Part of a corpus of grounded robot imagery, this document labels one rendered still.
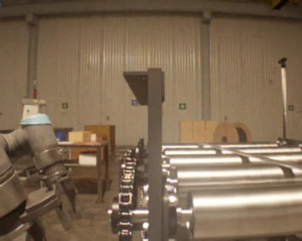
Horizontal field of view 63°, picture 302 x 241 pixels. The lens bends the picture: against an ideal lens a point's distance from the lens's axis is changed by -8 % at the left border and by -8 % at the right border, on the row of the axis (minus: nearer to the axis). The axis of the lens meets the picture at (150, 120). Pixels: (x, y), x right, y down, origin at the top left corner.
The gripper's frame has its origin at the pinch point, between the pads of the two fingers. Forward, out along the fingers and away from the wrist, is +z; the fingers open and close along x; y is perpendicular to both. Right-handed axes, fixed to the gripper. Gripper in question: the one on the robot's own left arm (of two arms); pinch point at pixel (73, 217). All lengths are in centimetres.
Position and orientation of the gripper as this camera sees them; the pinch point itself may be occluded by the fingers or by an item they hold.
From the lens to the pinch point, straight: 86.0
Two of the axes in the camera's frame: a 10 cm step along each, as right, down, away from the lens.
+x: 0.0, 1.1, 9.9
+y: 9.2, -4.0, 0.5
